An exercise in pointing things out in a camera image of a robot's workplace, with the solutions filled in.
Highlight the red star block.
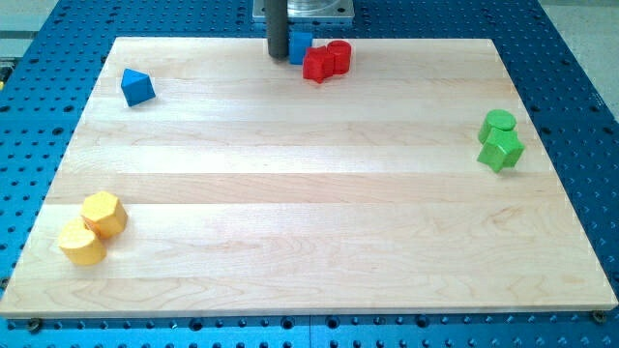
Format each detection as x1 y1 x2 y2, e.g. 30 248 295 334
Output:
303 45 335 83

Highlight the green star block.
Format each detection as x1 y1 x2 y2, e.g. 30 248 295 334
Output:
477 128 525 173

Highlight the blue triangle block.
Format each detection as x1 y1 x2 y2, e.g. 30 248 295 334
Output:
121 69 156 107

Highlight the wooden board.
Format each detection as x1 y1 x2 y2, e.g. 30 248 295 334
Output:
1 37 617 318

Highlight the red cylinder block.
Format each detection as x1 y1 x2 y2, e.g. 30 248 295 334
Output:
327 40 352 74

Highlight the blue cube block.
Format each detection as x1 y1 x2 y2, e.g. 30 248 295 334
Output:
288 32 313 65

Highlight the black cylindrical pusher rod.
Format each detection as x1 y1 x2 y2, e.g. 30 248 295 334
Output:
264 0 288 60

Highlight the green cylinder block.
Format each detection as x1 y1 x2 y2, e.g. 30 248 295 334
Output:
478 109 516 143

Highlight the yellow hexagon block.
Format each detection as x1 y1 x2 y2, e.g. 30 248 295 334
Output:
80 191 128 239

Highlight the yellow half-round block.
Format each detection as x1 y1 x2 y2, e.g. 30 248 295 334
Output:
58 217 106 266

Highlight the blue perforated table plate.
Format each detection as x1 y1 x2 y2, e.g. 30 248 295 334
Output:
1 1 618 347

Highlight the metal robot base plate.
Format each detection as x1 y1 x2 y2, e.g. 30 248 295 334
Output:
251 0 356 24

